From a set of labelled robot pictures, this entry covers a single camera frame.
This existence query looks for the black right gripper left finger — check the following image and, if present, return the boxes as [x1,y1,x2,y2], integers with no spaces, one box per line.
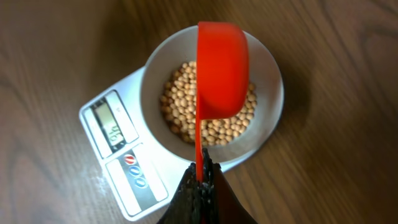
[157,163,201,224]

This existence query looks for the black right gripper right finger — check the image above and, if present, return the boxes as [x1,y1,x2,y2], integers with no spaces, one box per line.
[203,148,257,224]

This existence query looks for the soybeans in bowl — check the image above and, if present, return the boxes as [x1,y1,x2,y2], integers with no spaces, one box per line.
[160,61,257,146]

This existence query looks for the grey plastic bowl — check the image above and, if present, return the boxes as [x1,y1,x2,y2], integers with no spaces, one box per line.
[139,26,284,163]

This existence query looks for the red measuring scoop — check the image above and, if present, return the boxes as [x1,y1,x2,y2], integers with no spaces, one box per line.
[195,22,249,182]

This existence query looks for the white digital kitchen scale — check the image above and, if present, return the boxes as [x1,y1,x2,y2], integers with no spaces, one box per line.
[79,68,250,221]

